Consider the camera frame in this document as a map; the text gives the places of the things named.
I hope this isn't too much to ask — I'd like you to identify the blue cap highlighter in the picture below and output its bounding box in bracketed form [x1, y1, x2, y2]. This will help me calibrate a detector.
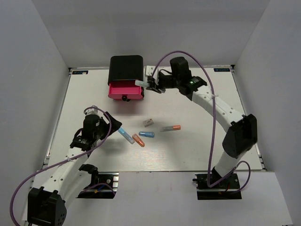
[118, 128, 135, 144]

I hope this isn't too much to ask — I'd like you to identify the orange cap highlighter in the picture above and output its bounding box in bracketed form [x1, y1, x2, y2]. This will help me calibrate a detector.
[160, 125, 181, 132]

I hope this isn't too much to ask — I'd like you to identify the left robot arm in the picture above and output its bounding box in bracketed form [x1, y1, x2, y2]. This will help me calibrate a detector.
[27, 112, 122, 226]

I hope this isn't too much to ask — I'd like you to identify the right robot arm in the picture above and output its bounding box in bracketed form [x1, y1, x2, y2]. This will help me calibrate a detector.
[146, 56, 258, 188]

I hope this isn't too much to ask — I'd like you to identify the orange correction tape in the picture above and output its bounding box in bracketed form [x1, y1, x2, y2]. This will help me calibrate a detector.
[132, 134, 145, 147]

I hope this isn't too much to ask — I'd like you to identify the black round drawer knob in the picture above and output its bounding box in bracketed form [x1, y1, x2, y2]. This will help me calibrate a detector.
[121, 96, 131, 102]

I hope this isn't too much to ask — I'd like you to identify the blue correction tape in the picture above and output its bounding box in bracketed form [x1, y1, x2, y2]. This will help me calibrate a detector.
[139, 131, 155, 138]

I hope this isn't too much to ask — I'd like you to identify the white staples box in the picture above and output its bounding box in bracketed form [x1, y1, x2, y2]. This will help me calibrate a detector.
[143, 118, 154, 127]

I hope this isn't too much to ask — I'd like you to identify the black drawer cabinet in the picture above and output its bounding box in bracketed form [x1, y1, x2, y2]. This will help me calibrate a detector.
[108, 55, 144, 85]

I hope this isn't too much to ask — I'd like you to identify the blue table corner sticker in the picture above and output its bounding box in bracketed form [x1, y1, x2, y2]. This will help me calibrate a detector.
[214, 68, 230, 72]

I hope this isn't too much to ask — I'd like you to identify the left blue table sticker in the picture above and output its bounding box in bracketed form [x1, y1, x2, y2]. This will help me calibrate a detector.
[72, 70, 88, 75]

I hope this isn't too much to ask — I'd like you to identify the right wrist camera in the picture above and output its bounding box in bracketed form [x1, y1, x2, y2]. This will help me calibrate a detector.
[144, 65, 158, 81]

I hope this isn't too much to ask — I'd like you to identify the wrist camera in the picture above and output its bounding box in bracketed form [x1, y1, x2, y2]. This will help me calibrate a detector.
[84, 105, 99, 116]
[144, 65, 158, 81]

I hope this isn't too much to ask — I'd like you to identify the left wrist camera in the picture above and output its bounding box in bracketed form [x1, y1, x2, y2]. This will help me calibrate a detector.
[84, 105, 99, 116]

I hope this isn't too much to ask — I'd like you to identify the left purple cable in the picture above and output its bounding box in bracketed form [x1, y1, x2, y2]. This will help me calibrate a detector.
[9, 106, 117, 224]

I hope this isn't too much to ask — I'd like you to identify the purple cable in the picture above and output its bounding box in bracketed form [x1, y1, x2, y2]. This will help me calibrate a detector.
[150, 51, 252, 189]
[9, 106, 117, 224]

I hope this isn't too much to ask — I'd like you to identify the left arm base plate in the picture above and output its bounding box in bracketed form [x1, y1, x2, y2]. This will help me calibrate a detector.
[77, 172, 119, 199]

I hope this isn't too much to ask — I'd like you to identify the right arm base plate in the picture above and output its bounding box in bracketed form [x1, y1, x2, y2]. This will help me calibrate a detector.
[192, 173, 242, 200]

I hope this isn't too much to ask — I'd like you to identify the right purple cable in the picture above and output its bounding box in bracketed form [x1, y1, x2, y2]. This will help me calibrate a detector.
[150, 51, 252, 189]

